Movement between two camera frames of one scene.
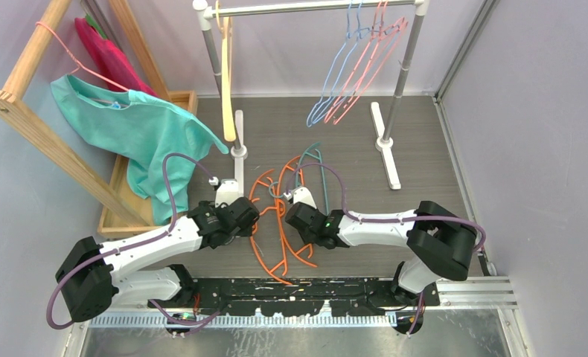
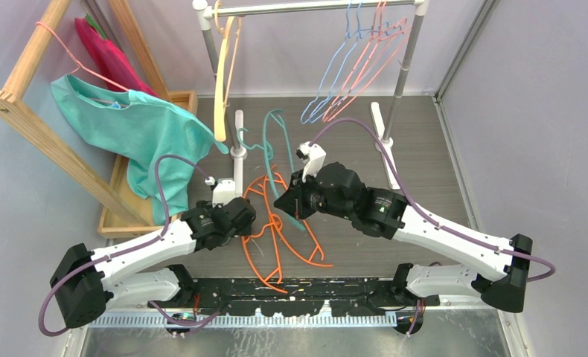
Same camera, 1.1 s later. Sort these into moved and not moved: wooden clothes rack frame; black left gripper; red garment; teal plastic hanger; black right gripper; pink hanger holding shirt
Moved: teal plastic hanger; black right gripper
Not moved: pink hanger holding shirt; wooden clothes rack frame; red garment; black left gripper
